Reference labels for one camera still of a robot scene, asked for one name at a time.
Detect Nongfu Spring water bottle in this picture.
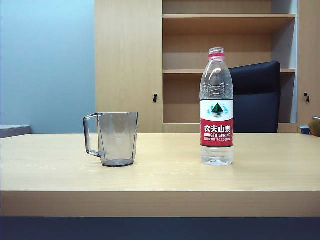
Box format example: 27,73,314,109
199,46,235,166

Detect clear grey faceted plastic mug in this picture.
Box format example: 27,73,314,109
83,111,139,168

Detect light wooden bookshelf cabinet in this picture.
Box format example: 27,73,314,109
94,0,320,134

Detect dark navy office chair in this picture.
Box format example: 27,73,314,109
228,61,281,134

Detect small blue cup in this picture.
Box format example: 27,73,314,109
296,125,312,135

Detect grey low ledge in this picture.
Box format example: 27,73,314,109
0,124,32,139

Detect brown round fruit-like object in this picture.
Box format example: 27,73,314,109
308,115,320,137

